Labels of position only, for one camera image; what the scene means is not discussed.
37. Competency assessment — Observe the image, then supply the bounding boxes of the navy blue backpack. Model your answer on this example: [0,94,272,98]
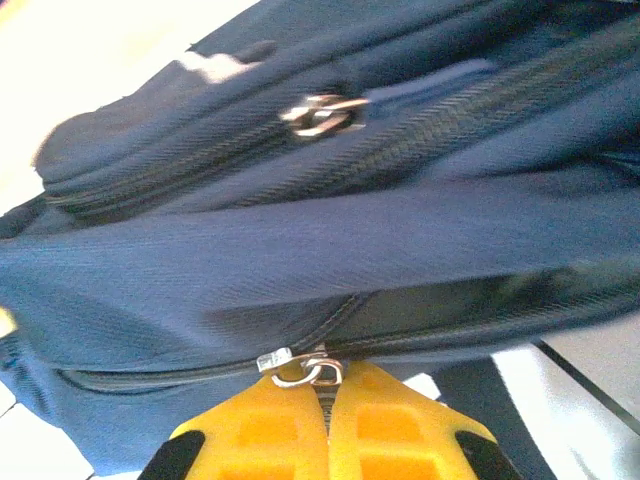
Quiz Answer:
[0,0,640,480]

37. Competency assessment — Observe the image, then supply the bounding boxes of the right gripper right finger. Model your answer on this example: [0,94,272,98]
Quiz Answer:
[329,362,521,480]

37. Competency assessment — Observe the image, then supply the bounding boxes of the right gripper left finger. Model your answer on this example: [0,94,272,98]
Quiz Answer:
[142,372,329,480]

